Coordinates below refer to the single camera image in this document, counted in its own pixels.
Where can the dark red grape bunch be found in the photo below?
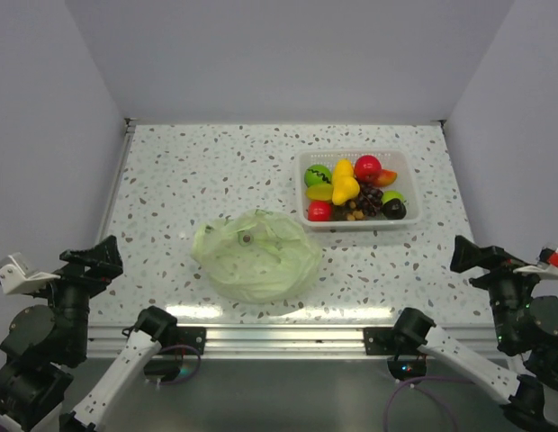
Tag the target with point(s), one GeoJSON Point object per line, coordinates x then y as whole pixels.
{"type": "Point", "coordinates": [369, 199]}

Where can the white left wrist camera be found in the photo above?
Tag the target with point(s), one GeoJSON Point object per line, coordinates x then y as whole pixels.
{"type": "Point", "coordinates": [19, 276]}

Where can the red apple toy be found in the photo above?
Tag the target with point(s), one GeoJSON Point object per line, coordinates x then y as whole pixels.
{"type": "Point", "coordinates": [367, 168]}

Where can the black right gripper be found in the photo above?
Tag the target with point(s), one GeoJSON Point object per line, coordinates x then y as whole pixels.
{"type": "Point", "coordinates": [466, 253]}

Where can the green watermelon toy ball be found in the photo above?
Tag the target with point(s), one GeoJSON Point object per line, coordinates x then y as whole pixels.
{"type": "Point", "coordinates": [316, 175]}

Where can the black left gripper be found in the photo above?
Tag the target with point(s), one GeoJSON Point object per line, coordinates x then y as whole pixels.
{"type": "Point", "coordinates": [104, 256]}

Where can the aluminium table rail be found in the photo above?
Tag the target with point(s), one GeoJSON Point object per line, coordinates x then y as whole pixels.
{"type": "Point", "coordinates": [286, 342]}

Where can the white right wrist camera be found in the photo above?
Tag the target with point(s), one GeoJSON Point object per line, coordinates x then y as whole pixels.
{"type": "Point", "coordinates": [546, 266]}

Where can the red orange mango toy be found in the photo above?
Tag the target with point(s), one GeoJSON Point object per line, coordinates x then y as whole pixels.
{"type": "Point", "coordinates": [385, 178]}

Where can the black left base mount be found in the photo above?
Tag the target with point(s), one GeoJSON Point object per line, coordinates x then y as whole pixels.
{"type": "Point", "coordinates": [181, 360]}

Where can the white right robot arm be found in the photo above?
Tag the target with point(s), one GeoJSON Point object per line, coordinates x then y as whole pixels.
{"type": "Point", "coordinates": [523, 324]}

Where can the white plastic mesh basket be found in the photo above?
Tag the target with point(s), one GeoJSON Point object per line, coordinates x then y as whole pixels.
{"type": "Point", "coordinates": [391, 159]}

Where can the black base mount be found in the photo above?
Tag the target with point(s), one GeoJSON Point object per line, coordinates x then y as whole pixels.
{"type": "Point", "coordinates": [403, 361]}
{"type": "Point", "coordinates": [181, 360]}

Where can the light green plastic bag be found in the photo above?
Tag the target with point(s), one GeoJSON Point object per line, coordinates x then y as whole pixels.
{"type": "Point", "coordinates": [259, 257]}

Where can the red tomato toy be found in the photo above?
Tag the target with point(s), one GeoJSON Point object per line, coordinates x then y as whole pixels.
{"type": "Point", "coordinates": [319, 211]}

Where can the yellow mango toy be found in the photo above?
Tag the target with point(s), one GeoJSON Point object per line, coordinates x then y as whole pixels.
{"type": "Point", "coordinates": [343, 168]}

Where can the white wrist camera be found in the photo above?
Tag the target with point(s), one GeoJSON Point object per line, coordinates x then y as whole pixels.
{"type": "Point", "coordinates": [546, 266]}
{"type": "Point", "coordinates": [19, 276]}

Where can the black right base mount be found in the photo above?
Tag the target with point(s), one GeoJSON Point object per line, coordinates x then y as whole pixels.
{"type": "Point", "coordinates": [403, 361]}

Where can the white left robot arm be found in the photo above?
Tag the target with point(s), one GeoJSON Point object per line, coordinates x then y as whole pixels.
{"type": "Point", "coordinates": [46, 340]}

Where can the brown longan bunch toy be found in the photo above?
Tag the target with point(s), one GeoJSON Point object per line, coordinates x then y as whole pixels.
{"type": "Point", "coordinates": [347, 212]}

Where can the yellow green starfruit toy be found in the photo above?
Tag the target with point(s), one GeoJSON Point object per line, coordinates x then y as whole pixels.
{"type": "Point", "coordinates": [320, 192]}

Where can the green apple toy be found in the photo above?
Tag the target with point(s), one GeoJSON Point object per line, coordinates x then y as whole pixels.
{"type": "Point", "coordinates": [391, 195]}

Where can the yellow pear toy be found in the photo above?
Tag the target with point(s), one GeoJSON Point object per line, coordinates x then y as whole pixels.
{"type": "Point", "coordinates": [345, 188]}

